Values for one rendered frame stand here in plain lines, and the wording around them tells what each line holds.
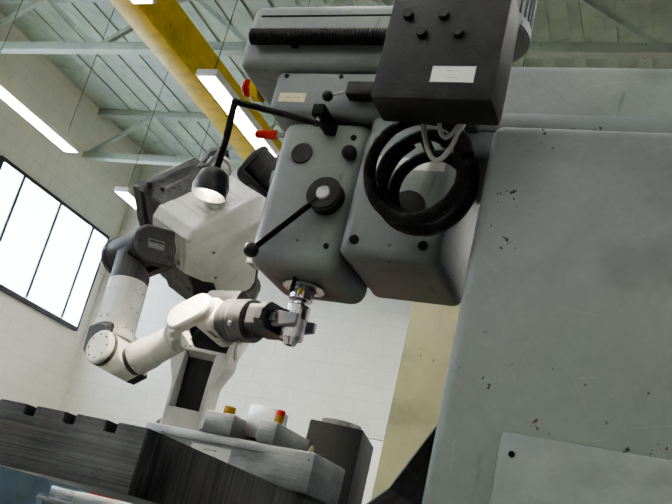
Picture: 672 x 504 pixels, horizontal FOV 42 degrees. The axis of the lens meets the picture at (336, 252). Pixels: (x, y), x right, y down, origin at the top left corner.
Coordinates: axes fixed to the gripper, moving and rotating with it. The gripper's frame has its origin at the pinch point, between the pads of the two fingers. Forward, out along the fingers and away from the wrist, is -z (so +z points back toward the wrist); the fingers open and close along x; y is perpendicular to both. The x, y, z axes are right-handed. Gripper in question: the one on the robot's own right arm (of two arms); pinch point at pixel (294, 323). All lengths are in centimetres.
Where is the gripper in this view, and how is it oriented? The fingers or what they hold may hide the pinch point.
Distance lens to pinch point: 171.5
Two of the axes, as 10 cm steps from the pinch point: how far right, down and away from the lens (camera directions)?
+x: 5.8, 4.0, 7.1
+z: -7.8, 0.2, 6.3
